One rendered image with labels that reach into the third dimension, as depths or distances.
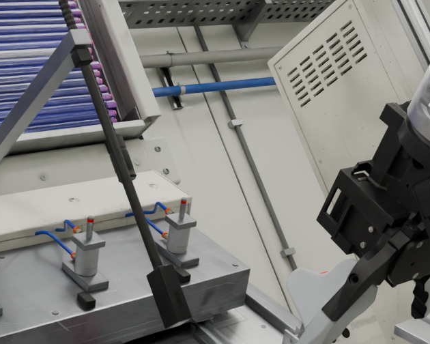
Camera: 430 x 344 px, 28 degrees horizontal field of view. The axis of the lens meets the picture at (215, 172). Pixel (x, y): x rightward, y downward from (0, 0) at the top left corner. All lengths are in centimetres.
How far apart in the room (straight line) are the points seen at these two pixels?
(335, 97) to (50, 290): 116
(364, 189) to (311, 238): 262
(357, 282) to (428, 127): 12
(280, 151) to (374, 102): 157
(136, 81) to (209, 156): 205
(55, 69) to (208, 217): 231
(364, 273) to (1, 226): 41
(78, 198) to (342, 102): 100
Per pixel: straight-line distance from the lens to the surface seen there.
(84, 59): 71
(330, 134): 190
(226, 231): 304
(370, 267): 63
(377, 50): 179
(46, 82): 76
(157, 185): 101
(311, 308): 67
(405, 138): 62
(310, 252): 324
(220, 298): 90
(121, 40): 112
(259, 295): 96
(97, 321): 81
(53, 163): 104
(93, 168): 106
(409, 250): 63
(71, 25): 86
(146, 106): 108
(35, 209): 93
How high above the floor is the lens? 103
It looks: 14 degrees up
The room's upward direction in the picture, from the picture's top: 22 degrees counter-clockwise
